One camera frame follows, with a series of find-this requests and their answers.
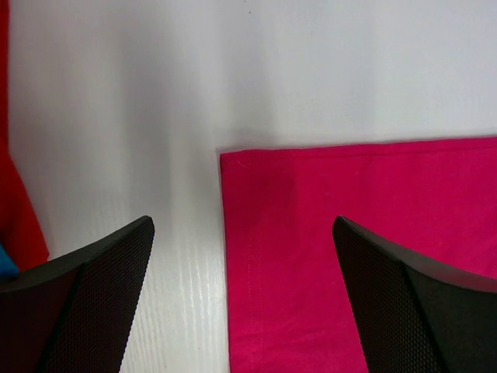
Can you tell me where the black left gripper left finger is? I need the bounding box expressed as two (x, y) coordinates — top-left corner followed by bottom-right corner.
(1, 216), (154, 373)

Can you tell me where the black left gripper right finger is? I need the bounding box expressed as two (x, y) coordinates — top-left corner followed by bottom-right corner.
(332, 216), (496, 372)

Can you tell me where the magenta pink t-shirt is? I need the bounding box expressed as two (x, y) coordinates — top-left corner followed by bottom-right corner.
(221, 137), (496, 372)

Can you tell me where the blue t-shirt in pile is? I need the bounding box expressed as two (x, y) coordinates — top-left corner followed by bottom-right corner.
(0, 246), (19, 279)

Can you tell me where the red t-shirt at bottom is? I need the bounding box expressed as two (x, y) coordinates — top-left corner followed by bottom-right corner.
(1, 1), (49, 272)

